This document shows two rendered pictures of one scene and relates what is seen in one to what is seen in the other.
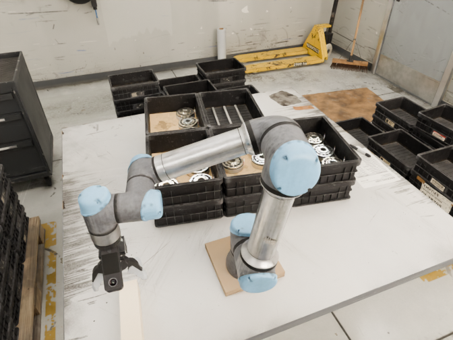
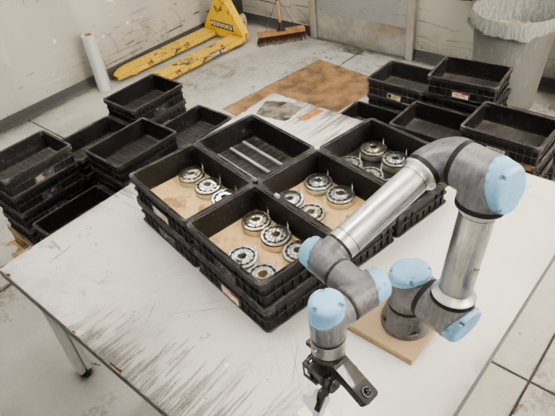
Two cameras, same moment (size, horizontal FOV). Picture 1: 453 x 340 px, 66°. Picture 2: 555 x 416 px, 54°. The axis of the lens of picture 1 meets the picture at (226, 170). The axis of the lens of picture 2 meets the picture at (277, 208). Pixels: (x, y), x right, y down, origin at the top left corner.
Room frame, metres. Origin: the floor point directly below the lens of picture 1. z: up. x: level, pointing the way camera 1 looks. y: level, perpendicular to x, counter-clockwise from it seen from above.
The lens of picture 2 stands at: (0.00, 0.68, 2.07)
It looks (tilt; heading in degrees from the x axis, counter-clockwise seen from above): 39 degrees down; 335
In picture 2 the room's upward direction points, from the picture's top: 7 degrees counter-clockwise
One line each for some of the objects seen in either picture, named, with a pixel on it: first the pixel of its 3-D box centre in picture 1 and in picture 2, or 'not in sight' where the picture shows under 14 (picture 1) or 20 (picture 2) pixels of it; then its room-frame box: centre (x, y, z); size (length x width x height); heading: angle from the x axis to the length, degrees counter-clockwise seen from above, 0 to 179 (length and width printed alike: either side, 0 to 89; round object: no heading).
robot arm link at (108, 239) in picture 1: (104, 231); (327, 342); (0.61, 0.32, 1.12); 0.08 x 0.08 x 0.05
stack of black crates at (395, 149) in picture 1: (397, 166); (431, 147); (1.92, -1.20, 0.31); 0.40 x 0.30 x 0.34; 21
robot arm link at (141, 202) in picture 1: (139, 201); (358, 289); (0.65, 0.22, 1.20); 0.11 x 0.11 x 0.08; 8
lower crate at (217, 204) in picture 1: (184, 185); (263, 267); (1.22, 0.20, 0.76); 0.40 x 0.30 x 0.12; 11
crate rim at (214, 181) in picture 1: (180, 157); (258, 232); (1.22, 0.20, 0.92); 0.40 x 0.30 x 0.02; 11
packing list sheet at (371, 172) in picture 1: (363, 165); not in sight; (1.43, -0.72, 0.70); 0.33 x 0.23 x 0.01; 21
